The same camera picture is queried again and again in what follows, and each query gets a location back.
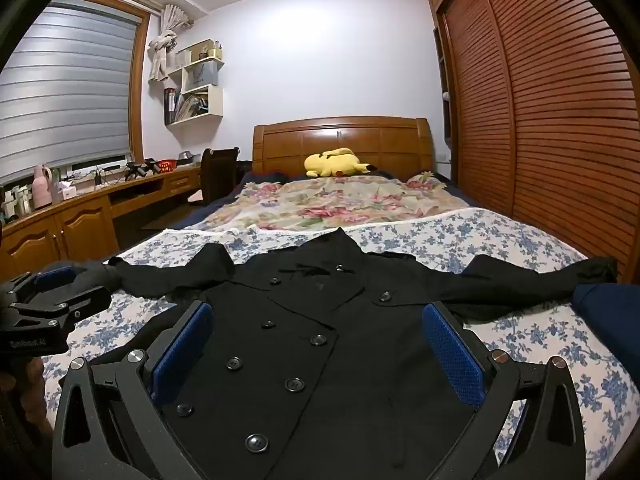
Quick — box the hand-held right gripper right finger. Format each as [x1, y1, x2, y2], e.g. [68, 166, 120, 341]
[421, 301, 587, 480]

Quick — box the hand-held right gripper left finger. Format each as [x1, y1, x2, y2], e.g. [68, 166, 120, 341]
[52, 300, 216, 480]

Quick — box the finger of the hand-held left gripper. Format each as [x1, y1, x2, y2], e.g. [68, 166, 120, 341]
[7, 286, 113, 332]
[0, 266, 90, 307]

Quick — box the black buttoned coat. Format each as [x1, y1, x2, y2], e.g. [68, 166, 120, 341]
[45, 227, 618, 480]

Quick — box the person's left hand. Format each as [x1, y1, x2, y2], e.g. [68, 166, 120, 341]
[26, 356, 55, 435]

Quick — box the wooden desk with cabinets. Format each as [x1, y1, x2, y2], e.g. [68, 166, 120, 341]
[0, 162, 206, 281]

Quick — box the group of white bottles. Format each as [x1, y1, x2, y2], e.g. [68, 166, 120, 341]
[0, 185, 33, 223]

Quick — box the pink thermos jug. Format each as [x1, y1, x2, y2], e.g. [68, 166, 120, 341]
[32, 164, 56, 208]

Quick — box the blue floral bedsheet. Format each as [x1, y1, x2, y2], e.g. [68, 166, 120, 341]
[42, 207, 628, 480]

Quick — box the black stand device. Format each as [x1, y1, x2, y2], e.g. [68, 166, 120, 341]
[125, 159, 158, 181]

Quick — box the navy blue folded cloth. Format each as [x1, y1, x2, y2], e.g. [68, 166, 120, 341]
[571, 282, 640, 376]

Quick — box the dark wooden chair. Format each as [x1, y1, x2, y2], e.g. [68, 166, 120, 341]
[187, 147, 241, 208]

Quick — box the grey window blind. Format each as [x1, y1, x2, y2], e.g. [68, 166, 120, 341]
[0, 2, 141, 181]

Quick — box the pink floral blanket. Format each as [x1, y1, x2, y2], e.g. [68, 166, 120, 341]
[192, 172, 473, 233]

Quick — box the row of binders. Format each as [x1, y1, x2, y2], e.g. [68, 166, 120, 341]
[164, 87, 183, 125]

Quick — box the yellow plush toy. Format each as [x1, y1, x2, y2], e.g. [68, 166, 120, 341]
[304, 147, 378, 178]

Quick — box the wooden louvered wardrobe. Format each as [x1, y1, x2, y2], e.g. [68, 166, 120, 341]
[425, 0, 640, 286]

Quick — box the wooden headboard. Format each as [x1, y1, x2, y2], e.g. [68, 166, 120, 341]
[251, 116, 433, 178]

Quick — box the tied beige curtain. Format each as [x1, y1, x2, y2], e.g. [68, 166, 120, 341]
[147, 4, 193, 83]

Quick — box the grey paper bag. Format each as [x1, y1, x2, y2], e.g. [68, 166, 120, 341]
[182, 60, 219, 92]

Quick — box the wooden window frame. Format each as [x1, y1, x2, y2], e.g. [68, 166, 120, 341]
[0, 0, 151, 186]

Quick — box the white wall shelf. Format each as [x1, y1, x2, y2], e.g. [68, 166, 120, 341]
[165, 40, 226, 128]

